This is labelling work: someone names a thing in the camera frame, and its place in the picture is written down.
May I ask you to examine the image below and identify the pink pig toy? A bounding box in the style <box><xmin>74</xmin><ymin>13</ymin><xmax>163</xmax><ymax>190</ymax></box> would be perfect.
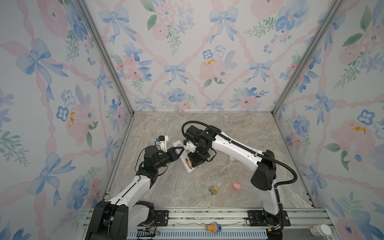
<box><xmin>233</xmin><ymin>183</ymin><xmax>242</xmax><ymax>191</ymax></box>

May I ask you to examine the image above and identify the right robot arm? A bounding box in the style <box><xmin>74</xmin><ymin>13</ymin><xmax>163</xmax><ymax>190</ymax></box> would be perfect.
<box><xmin>182</xmin><ymin>121</ymin><xmax>297</xmax><ymax>232</ymax></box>

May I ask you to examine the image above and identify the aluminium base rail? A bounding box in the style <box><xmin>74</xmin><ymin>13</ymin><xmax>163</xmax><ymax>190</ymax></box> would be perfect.
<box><xmin>79</xmin><ymin>208</ymin><xmax>339</xmax><ymax>240</ymax></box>

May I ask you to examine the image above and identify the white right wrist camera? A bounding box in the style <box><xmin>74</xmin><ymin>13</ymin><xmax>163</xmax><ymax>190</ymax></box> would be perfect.
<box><xmin>183</xmin><ymin>139</ymin><xmax>197</xmax><ymax>152</ymax></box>

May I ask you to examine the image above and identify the white cup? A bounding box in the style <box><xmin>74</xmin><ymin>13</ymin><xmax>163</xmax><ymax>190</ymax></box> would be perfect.
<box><xmin>310</xmin><ymin>224</ymin><xmax>332</xmax><ymax>237</ymax></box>

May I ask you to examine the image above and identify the black corrugated cable conduit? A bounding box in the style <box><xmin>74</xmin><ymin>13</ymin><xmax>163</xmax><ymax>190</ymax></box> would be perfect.
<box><xmin>181</xmin><ymin>120</ymin><xmax>299</xmax><ymax>223</ymax></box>

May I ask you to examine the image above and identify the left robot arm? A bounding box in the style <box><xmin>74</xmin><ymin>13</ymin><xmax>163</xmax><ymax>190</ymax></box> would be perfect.
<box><xmin>85</xmin><ymin>146</ymin><xmax>184</xmax><ymax>240</ymax></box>

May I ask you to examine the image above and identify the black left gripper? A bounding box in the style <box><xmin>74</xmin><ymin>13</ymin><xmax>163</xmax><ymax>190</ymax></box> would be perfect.
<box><xmin>153</xmin><ymin>147</ymin><xmax>183</xmax><ymax>172</ymax></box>

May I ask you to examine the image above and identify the aluminium corner post left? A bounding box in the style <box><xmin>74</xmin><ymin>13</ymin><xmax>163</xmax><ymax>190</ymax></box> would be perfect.
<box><xmin>74</xmin><ymin>0</ymin><xmax>134</xmax><ymax>117</ymax></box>

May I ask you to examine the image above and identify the orange blue plush toy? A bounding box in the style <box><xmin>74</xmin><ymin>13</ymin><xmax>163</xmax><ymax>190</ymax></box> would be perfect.
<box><xmin>206</xmin><ymin>222</ymin><xmax>222</xmax><ymax>234</ymax></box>

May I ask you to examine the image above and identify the white remote control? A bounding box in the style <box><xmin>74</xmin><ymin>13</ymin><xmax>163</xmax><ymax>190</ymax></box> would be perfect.
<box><xmin>173</xmin><ymin>140</ymin><xmax>195</xmax><ymax>173</ymax></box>

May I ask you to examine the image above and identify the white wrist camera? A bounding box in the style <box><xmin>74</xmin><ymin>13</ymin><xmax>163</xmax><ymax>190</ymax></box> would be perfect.
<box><xmin>183</xmin><ymin>139</ymin><xmax>197</xmax><ymax>152</ymax></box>
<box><xmin>155</xmin><ymin>135</ymin><xmax>169</xmax><ymax>152</ymax></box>

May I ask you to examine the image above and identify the aluminium corner post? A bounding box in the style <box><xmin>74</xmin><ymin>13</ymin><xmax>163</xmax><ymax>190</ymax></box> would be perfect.
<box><xmin>272</xmin><ymin>0</ymin><xmax>345</xmax><ymax>117</ymax></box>
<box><xmin>74</xmin><ymin>0</ymin><xmax>134</xmax><ymax>117</ymax></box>

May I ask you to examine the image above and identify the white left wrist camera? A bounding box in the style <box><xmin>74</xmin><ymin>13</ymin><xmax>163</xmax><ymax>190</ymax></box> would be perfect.
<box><xmin>155</xmin><ymin>135</ymin><xmax>169</xmax><ymax>152</ymax></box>

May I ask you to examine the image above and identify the red green toy car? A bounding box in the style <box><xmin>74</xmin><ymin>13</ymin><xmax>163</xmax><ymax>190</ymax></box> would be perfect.
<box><xmin>209</xmin><ymin>186</ymin><xmax>219</xmax><ymax>195</ymax></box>

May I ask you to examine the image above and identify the aluminium corner post right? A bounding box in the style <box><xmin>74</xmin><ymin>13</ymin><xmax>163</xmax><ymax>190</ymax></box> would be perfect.
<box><xmin>272</xmin><ymin>0</ymin><xmax>345</xmax><ymax>117</ymax></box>

